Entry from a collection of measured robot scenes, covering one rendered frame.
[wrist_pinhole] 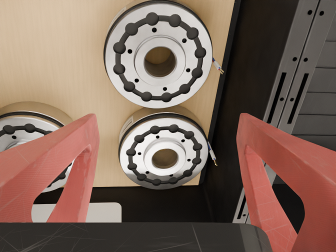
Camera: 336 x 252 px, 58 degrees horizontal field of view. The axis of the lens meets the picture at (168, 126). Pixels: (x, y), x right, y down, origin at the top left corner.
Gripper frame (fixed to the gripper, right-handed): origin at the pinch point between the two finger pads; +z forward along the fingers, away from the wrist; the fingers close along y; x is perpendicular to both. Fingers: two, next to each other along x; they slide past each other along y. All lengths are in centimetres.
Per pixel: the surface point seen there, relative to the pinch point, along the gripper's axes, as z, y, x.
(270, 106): 10.9, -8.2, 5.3
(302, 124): 21.6, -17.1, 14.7
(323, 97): 22.1, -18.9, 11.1
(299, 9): 11.4, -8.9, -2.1
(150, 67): 18.1, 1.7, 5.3
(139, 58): 15.9, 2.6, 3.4
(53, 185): 14.2, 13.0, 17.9
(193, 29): 17.6, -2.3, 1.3
